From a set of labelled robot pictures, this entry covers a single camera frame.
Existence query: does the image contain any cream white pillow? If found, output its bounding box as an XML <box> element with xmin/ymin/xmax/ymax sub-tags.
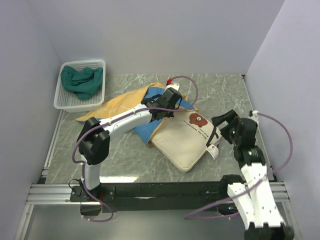
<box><xmin>149</xmin><ymin>110</ymin><xmax>222</xmax><ymax>173</ymax></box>

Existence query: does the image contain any yellow and blue pillowcase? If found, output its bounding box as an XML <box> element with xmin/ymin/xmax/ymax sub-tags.
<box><xmin>75</xmin><ymin>84</ymin><xmax>196</xmax><ymax>152</ymax></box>

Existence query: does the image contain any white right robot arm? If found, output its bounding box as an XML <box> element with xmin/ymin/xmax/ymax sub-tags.
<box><xmin>219</xmin><ymin>116</ymin><xmax>295</xmax><ymax>240</ymax></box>

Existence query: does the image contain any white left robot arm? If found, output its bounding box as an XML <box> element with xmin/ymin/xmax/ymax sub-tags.
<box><xmin>77</xmin><ymin>86</ymin><xmax>223</xmax><ymax>201</ymax></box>

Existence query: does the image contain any dark green cloth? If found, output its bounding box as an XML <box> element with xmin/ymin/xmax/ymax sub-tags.
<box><xmin>60</xmin><ymin>65</ymin><xmax>103</xmax><ymax>100</ymax></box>

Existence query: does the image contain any white perforated plastic basket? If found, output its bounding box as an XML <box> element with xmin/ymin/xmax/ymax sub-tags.
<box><xmin>53</xmin><ymin>60</ymin><xmax>106</xmax><ymax>113</ymax></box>

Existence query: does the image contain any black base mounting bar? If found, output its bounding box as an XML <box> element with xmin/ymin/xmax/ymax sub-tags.
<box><xmin>69</xmin><ymin>180</ymin><xmax>248</xmax><ymax>217</ymax></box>

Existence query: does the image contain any aluminium frame rail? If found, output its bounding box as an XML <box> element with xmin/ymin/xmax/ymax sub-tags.
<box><xmin>25</xmin><ymin>182</ymin><xmax>290</xmax><ymax>205</ymax></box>

